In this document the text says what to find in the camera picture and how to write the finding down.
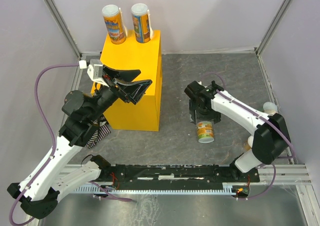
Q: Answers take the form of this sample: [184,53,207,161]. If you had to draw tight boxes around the clear lid can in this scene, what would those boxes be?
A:
[263,102,278,112]

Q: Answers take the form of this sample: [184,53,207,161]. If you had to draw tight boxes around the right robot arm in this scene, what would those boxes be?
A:
[184,81,292,181]

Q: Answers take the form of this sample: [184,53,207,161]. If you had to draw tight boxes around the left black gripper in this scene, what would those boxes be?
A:
[87,65,153,121]

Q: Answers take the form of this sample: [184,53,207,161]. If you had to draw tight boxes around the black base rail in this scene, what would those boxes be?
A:
[95,158,260,189]

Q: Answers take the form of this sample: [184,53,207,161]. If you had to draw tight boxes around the yellow shelf cabinet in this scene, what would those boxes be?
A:
[100,30,163,131]

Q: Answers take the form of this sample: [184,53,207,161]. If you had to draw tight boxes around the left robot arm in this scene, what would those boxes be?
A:
[7,61,152,219]

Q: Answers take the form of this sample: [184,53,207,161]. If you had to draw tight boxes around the purple cable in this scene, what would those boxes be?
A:
[8,63,81,225]
[199,72,297,199]

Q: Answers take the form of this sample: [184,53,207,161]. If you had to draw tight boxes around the blue orange can with spoon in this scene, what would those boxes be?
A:
[131,3,154,44]

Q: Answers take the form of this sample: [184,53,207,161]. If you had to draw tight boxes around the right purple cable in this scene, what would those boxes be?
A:
[199,72,297,199]

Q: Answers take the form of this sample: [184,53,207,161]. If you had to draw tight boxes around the striped black white cloth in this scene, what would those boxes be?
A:
[86,115,110,149]

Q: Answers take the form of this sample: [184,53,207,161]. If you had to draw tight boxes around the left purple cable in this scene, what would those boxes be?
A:
[8,63,81,225]

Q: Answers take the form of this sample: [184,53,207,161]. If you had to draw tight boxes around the orange can white lid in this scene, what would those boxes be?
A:
[243,136,254,151]

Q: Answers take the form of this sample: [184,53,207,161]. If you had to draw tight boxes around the light blue cable duct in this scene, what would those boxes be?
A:
[73,183,249,196]

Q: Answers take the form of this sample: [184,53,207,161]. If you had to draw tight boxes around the green label can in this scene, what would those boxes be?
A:
[196,121,215,143]

